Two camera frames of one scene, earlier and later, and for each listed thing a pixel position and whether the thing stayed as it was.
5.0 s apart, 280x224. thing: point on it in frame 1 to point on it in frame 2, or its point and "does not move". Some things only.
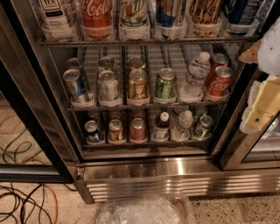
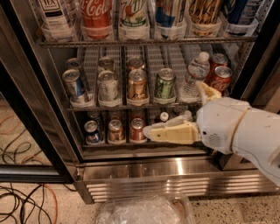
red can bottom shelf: [137, 132] does not move
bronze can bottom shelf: [115, 132] does not move
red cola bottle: [96, 19] does not move
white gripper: [269, 53] to [219, 123]
